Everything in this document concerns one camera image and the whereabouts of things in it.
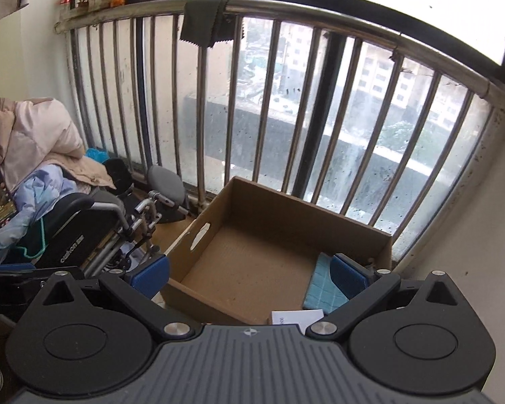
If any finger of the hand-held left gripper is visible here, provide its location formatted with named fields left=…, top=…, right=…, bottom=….
left=0, top=263, right=85, bottom=282

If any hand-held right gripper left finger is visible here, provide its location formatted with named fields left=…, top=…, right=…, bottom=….
left=29, top=256, right=196, bottom=339

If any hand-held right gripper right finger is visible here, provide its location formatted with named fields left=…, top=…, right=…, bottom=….
left=305, top=253, right=468, bottom=339

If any blue checked towel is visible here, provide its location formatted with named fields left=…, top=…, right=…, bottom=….
left=303, top=252, right=350, bottom=314

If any white box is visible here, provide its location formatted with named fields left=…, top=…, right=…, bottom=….
left=271, top=309, right=325, bottom=327

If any brown cardboard box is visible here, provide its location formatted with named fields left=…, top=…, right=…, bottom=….
left=160, top=177, right=394, bottom=325

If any black folding wheelchair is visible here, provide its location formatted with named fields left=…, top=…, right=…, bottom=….
left=21, top=191, right=169, bottom=280

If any light blue garment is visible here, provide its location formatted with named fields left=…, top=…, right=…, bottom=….
left=0, top=164, right=80, bottom=268

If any grey round padded seat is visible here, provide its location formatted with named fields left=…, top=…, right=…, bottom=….
left=146, top=165, right=188, bottom=224

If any pile of clothes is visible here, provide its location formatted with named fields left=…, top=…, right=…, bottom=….
left=0, top=97, right=116, bottom=196

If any metal balcony railing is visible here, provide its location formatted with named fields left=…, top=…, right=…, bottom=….
left=55, top=0, right=505, bottom=240

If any dark cloth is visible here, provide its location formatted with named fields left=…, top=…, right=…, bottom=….
left=180, top=0, right=247, bottom=48

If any green cord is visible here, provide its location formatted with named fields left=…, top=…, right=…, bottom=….
left=23, top=214, right=51, bottom=259

